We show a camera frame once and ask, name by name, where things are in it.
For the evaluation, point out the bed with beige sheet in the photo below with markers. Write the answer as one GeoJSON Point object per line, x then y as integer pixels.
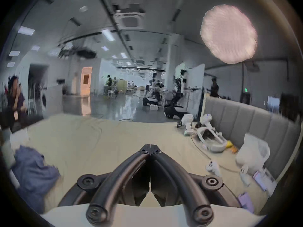
{"type": "Point", "coordinates": [106, 138]}

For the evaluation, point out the yellow packet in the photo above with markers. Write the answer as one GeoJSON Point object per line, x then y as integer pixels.
{"type": "Point", "coordinates": [230, 145]}

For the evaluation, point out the spare hand-held gripper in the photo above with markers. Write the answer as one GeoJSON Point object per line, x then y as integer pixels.
{"type": "Point", "coordinates": [188, 122]}
{"type": "Point", "coordinates": [205, 119]}

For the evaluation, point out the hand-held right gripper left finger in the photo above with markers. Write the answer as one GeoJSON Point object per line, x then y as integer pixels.
{"type": "Point", "coordinates": [123, 171]}

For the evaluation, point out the white headset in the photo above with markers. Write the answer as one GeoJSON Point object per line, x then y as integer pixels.
{"type": "Point", "coordinates": [214, 145]}

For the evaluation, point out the grey padded headboard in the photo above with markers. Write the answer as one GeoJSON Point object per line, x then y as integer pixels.
{"type": "Point", "coordinates": [248, 119]}

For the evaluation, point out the group of people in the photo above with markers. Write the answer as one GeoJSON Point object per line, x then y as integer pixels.
{"type": "Point", "coordinates": [110, 84]}

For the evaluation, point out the blue garment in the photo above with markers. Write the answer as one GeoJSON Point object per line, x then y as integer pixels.
{"type": "Point", "coordinates": [33, 174]}

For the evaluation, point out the white plastic bag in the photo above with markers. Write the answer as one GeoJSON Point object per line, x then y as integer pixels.
{"type": "Point", "coordinates": [254, 150]}

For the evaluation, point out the white washing machine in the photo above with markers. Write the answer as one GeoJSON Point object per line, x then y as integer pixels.
{"type": "Point", "coordinates": [44, 102]}

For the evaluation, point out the white and purple box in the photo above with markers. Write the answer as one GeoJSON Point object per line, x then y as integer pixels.
{"type": "Point", "coordinates": [264, 177]}

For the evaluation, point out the white hand controller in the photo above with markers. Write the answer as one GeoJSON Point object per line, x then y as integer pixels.
{"type": "Point", "coordinates": [213, 167]}
{"type": "Point", "coordinates": [244, 174]}

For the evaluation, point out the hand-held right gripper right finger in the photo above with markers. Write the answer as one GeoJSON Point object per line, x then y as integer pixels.
{"type": "Point", "coordinates": [176, 174]}

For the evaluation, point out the round white lantern lamp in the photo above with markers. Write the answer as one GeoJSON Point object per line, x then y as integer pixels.
{"type": "Point", "coordinates": [228, 33]}

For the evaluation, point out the robot on black base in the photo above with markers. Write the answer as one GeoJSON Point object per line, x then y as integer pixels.
{"type": "Point", "coordinates": [174, 107]}
{"type": "Point", "coordinates": [151, 98]}

